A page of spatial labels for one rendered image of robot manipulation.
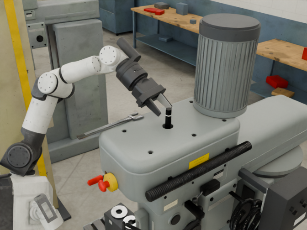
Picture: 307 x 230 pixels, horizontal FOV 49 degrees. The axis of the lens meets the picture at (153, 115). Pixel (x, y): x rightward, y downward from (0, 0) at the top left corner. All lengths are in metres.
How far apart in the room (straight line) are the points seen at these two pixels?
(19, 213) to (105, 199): 2.34
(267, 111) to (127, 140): 0.75
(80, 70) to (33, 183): 0.45
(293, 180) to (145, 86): 0.60
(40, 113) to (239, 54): 0.72
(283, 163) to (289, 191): 0.42
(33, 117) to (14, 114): 1.54
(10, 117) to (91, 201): 1.27
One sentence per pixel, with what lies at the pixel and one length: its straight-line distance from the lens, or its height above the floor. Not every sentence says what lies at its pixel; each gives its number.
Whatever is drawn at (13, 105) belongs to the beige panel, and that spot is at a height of 1.24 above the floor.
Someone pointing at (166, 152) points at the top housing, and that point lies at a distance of 1.01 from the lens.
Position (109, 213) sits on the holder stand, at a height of 1.11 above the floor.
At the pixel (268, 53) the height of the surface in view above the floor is 0.88.
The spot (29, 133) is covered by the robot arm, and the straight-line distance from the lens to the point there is 1.30.
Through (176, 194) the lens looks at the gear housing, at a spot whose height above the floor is 1.70.
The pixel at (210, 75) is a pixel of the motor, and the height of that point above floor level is 2.05.
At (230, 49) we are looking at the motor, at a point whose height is 2.14.
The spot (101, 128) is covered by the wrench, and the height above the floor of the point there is 1.90.
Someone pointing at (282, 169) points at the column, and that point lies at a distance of 1.58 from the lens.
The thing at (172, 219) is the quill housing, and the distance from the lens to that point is 1.26.
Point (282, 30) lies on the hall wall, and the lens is 5.85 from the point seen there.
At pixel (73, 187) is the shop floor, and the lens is 3.77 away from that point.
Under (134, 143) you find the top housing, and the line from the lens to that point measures 1.04.
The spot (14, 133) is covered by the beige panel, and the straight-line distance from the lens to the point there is 2.91.
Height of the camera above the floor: 2.49
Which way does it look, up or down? 30 degrees down
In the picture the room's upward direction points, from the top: 1 degrees clockwise
